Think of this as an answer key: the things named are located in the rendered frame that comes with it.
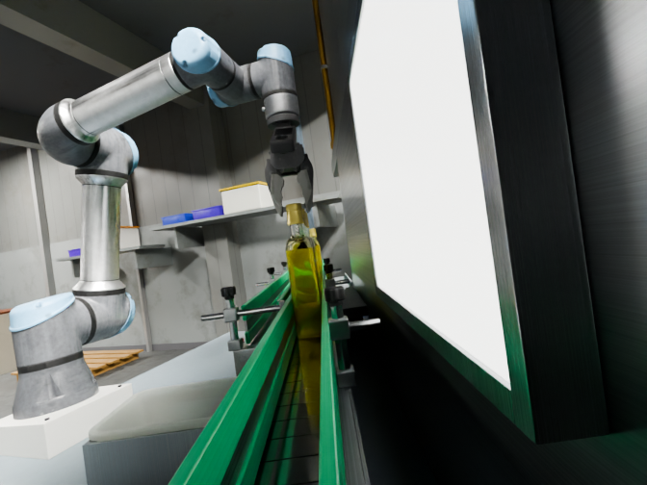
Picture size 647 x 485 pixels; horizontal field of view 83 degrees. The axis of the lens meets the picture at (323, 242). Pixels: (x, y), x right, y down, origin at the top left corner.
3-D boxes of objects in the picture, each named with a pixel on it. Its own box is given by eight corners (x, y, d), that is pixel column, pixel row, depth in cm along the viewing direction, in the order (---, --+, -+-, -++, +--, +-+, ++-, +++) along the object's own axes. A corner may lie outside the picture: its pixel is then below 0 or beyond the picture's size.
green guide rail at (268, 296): (250, 344, 76) (245, 305, 76) (245, 344, 76) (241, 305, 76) (300, 273, 251) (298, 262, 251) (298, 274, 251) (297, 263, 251)
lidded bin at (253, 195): (280, 209, 382) (277, 185, 382) (263, 207, 345) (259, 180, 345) (242, 216, 397) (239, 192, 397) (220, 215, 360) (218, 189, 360)
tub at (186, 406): (241, 475, 53) (232, 416, 53) (86, 497, 53) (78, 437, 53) (261, 419, 70) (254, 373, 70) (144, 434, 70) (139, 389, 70)
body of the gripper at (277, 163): (308, 175, 86) (301, 124, 86) (306, 168, 77) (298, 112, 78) (276, 180, 86) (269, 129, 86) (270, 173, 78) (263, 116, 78)
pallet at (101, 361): (147, 356, 446) (146, 347, 446) (85, 384, 369) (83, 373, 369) (77, 359, 485) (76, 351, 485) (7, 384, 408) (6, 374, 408)
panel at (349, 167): (611, 436, 14) (492, -424, 14) (535, 446, 14) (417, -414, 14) (362, 269, 104) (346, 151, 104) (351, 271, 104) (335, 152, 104)
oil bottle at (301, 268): (323, 336, 76) (310, 233, 76) (297, 340, 76) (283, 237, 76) (324, 329, 82) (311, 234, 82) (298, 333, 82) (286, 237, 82)
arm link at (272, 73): (262, 63, 86) (296, 54, 84) (268, 110, 86) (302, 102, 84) (246, 47, 78) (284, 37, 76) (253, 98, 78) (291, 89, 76)
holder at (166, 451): (277, 472, 53) (271, 420, 53) (89, 498, 53) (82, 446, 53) (289, 417, 70) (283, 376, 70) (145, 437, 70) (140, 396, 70)
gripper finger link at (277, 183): (285, 217, 84) (289, 178, 84) (281, 216, 79) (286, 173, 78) (271, 216, 84) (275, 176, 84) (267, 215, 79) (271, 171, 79)
